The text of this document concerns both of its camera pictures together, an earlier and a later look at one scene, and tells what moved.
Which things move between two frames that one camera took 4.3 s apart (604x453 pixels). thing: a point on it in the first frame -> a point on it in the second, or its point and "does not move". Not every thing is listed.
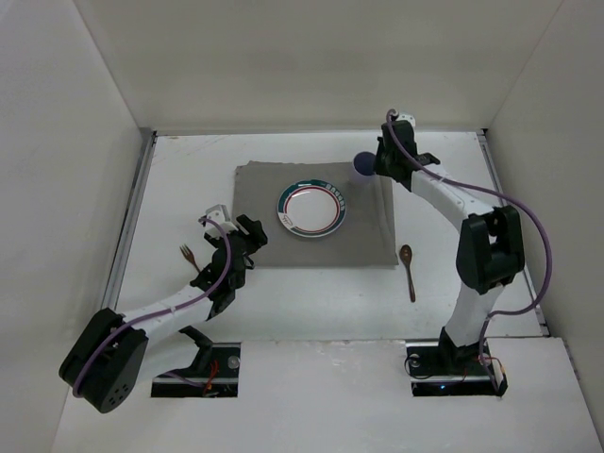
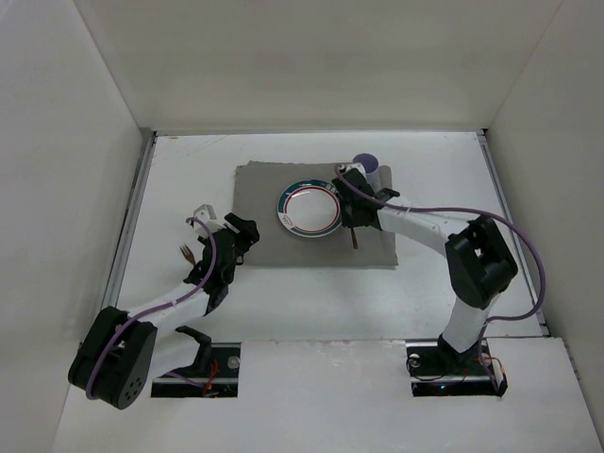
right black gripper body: x=384 y=160 -> x=354 y=217
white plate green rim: x=311 y=209 does not move
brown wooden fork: x=189 y=256 does not move
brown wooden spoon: x=406 y=255 -> x=354 y=239
